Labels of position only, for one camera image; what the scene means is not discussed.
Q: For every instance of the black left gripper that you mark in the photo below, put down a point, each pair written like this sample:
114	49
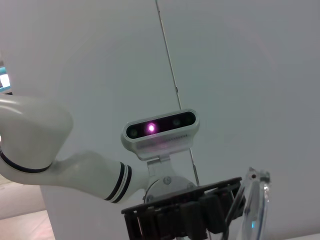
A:
175	201

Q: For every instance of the clear transparent glasses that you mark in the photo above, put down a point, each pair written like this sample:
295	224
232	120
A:
255	212

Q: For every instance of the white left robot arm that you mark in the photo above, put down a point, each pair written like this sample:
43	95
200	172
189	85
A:
32	130

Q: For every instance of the background monitor screen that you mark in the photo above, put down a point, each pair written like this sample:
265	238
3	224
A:
5	80

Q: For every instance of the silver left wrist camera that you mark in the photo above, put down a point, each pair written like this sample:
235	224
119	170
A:
162	145

